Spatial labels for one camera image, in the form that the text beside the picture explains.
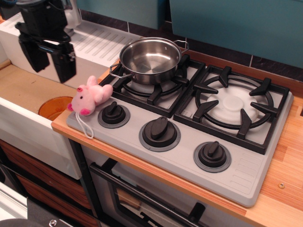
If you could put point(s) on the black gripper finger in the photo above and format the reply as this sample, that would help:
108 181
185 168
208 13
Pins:
64 60
36 58

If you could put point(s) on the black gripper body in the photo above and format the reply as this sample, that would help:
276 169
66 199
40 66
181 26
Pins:
44 24

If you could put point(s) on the pink stuffed pig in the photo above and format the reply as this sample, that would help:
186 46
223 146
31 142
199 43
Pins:
87 98

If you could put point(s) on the stainless steel pan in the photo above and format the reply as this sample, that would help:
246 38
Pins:
150 60

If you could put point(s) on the grey toy faucet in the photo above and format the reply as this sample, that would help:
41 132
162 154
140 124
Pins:
73 17

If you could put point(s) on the white sink unit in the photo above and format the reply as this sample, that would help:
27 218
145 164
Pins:
23 91

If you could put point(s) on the orange plastic bowl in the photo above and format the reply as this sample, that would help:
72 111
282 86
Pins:
52 108

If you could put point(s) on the black left stove knob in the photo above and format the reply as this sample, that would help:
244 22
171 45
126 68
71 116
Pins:
114 116

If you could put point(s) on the black stove knob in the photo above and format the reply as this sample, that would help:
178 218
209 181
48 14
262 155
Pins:
114 116
160 135
212 157

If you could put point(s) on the black left burner grate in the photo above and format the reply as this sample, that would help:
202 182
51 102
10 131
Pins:
163 98

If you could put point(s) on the black burner grate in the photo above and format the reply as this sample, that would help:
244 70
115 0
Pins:
163 98
242 110

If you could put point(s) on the black middle stove knob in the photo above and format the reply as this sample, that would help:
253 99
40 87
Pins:
160 135

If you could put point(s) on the wooden drawer front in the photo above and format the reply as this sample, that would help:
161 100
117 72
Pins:
47 186

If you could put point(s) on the grey toy stove top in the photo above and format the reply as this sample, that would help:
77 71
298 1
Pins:
240 182

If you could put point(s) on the black right stove knob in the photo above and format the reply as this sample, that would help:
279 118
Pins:
212 157

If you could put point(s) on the black right burner grate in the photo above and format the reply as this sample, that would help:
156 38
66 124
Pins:
242 110

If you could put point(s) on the teal cabinet right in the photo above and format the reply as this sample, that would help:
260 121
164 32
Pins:
271 29

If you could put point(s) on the oven door with handle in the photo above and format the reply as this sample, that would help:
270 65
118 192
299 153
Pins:
192 220

